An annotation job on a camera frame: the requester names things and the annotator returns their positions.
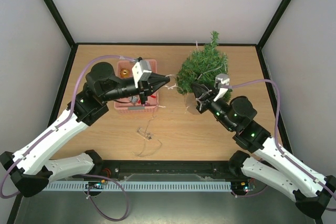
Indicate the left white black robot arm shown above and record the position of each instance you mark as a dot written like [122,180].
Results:
[31,168]

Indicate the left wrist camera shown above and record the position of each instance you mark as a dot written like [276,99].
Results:
[141,71]

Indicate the small green christmas tree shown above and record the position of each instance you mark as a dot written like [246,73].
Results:
[202,66]

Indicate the clear led string lights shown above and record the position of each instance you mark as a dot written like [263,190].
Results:
[172,104]

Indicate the gold bauble ornament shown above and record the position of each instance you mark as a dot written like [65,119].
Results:
[124,73]

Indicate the pink plastic basket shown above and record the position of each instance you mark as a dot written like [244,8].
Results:
[125,105]

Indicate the light blue cable duct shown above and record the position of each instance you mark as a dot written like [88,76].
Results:
[141,186]

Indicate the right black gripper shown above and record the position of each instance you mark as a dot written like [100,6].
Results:
[208,100]

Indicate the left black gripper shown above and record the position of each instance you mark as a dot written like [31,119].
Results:
[145,88]

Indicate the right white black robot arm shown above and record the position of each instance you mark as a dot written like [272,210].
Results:
[262,157]

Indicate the black frame rail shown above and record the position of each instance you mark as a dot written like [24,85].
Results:
[119,170]

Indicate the silver gift box ornament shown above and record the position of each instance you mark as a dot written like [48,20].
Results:
[134,99]

